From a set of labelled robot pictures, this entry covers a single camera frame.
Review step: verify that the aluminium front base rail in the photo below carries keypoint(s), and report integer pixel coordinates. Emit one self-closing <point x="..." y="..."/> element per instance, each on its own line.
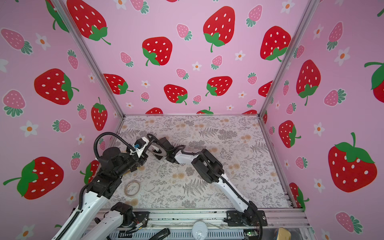
<point x="180" y="223"/>

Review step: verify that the black handle front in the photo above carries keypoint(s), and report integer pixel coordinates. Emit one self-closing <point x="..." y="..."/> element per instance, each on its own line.
<point x="161" y="234"/>

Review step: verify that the white round knob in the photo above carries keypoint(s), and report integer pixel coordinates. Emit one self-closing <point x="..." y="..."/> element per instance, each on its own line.
<point x="200" y="231"/>

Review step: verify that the aluminium corner post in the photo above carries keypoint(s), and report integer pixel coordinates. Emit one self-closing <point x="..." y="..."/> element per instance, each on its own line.
<point x="79" y="39"/>
<point x="302" y="27"/>

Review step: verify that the aluminium left rear corner post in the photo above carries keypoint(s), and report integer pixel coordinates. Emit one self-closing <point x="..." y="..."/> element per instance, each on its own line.
<point x="79" y="39"/>

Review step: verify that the tan object front right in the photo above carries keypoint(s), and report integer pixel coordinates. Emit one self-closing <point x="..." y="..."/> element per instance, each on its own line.
<point x="282" y="234"/>

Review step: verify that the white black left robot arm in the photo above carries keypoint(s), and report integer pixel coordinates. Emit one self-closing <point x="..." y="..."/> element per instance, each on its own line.
<point x="93" y="196"/>

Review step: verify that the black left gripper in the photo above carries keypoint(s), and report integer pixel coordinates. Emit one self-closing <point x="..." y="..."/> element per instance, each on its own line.
<point x="142" y="160"/>

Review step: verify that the aluminium right rear corner post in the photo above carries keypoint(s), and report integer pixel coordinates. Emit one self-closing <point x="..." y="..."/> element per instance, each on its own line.
<point x="302" y="27"/>

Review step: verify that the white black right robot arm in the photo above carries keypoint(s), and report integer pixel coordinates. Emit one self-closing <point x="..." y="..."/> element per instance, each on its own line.
<point x="211" y="170"/>

